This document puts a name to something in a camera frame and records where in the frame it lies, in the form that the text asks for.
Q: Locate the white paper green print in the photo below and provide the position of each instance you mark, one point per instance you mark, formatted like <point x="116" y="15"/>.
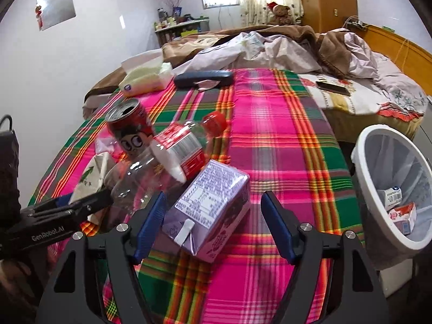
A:
<point x="91" y="175"/>

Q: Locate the silver wall poster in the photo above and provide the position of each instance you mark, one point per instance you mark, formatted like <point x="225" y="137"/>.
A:
<point x="57" y="6"/>

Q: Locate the clear plastic wrapper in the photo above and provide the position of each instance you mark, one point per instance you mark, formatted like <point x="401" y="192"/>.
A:
<point x="105" y="145"/>

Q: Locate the grey nightstand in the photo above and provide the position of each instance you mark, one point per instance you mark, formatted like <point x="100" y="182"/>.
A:
<point x="395" y="280"/>

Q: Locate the white shelf with bottles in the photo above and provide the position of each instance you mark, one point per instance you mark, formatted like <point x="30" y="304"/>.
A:
<point x="182" y="28"/>

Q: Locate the brown blanket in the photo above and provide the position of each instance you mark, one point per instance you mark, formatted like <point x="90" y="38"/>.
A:
<point x="334" y="50"/>

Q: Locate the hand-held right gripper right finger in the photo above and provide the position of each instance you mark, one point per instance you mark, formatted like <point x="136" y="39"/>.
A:
<point x="276" y="226"/>

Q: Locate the pale floral duvet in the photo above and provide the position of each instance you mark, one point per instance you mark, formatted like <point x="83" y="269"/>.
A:
<point x="280" y="54"/>

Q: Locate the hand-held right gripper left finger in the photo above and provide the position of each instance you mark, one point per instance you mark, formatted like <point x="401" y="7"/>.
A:
<point x="150" y="222"/>

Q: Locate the pink green plaid cloth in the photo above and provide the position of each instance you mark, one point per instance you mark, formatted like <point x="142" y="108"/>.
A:
<point x="270" y="141"/>

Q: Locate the grey waste bin white rim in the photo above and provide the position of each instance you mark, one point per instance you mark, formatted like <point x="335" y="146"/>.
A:
<point x="371" y="236"/>

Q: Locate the floral bedsheet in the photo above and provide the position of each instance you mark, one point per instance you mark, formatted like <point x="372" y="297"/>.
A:
<point x="354" y="103"/>

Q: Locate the red hanging ornament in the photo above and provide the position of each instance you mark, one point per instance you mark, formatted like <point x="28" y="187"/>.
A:
<point x="38" y="17"/>

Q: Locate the clear plastic yogurt cup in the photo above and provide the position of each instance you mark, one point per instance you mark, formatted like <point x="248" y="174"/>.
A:
<point x="391" y="195"/>

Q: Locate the red white milk carton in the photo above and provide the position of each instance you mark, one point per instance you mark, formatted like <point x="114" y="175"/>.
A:
<point x="403" y="217"/>

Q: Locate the vase of bare branches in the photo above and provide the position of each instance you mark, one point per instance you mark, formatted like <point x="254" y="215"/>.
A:
<point x="175" y="0"/>

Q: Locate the wooden bed headboard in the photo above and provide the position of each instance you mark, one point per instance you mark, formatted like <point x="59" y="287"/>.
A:
<point x="405" y="50"/>

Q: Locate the wooden wardrobe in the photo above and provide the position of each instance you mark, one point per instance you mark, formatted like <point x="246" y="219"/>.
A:
<point x="324" y="0"/>

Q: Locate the person's left hand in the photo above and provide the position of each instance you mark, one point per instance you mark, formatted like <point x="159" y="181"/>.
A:
<point x="13" y="276"/>

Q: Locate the dark blue glasses case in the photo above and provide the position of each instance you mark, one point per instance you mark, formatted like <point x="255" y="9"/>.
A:
<point x="202" y="76"/>

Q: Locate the power strip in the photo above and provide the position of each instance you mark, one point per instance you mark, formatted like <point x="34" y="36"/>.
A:
<point x="359" y="24"/>

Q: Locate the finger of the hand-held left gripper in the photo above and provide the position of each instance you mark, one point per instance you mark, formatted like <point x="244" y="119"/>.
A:
<point x="96" y="199"/>
<point x="62" y="200"/>

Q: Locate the red cartoon soda can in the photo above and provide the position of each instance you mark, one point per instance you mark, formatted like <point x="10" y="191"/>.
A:
<point x="130" y="125"/>

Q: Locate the green tissue pack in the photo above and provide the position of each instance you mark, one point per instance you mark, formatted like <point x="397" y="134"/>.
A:
<point x="145" y="82"/>

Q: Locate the clear plastic bottle red label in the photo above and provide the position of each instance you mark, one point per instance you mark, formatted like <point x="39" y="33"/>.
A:
<point x="184" y="145"/>

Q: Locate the black smartphone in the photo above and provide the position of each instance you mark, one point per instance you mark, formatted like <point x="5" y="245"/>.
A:
<point x="334" y="88"/>

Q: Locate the purple drink carton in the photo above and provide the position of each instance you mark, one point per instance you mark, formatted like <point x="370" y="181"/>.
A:
<point x="209" y="202"/>

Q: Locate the teddy bear with red hat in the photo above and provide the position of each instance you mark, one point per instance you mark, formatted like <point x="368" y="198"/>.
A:
<point x="281" y="13"/>

